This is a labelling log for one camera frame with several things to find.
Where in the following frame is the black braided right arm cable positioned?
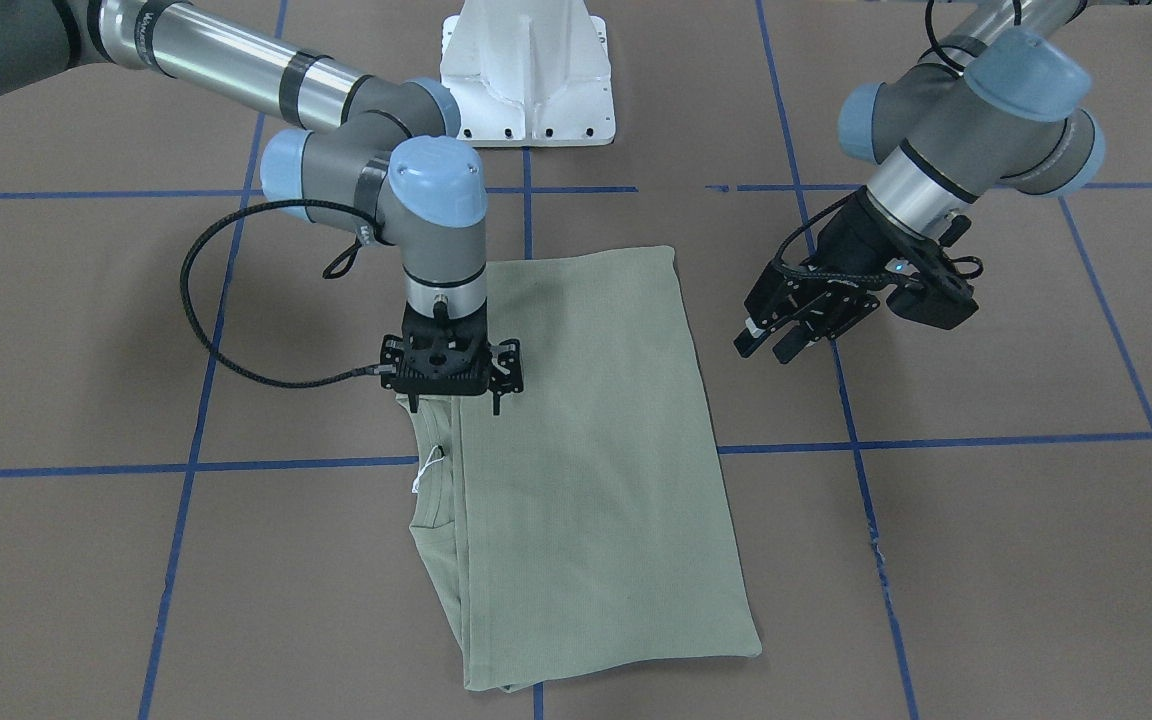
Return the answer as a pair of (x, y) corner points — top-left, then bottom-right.
(181, 198), (387, 389)

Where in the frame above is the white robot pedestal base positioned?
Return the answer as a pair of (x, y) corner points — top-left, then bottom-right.
(440, 1), (617, 149)

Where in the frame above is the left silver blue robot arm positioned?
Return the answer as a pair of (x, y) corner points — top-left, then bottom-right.
(733, 1), (1107, 363)

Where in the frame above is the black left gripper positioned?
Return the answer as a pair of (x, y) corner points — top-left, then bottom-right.
(733, 190), (982, 364)

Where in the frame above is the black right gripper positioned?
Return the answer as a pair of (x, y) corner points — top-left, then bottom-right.
(380, 305), (524, 416)

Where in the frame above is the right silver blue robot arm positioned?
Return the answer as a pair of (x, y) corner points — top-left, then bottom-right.
(0, 1), (524, 414)

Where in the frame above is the olive green long-sleeve shirt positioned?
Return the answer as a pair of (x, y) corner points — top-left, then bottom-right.
(410, 247), (761, 692)

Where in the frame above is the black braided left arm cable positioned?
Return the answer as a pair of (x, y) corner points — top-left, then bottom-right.
(774, 0), (1026, 286)

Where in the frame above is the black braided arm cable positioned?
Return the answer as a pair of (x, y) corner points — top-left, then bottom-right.
(181, 198), (387, 389)
(774, 0), (1026, 286)

